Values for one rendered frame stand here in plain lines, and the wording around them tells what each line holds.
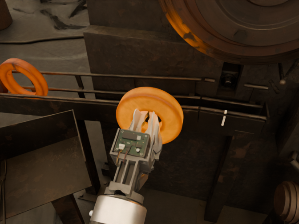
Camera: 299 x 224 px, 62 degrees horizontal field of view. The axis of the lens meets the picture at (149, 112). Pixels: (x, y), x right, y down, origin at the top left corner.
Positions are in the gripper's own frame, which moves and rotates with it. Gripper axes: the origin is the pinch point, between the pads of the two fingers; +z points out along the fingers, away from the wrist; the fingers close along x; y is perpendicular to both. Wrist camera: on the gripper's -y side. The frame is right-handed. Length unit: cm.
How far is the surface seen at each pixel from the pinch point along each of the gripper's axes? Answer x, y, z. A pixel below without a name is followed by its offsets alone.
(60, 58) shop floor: 121, -121, 111
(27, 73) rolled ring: 48, -16, 16
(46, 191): 25.9, -20.0, -18.8
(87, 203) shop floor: 36, -85, -11
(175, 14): -1.7, 9.0, 22.2
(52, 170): 27.7, -21.6, -12.8
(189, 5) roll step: -5.1, 13.6, 19.7
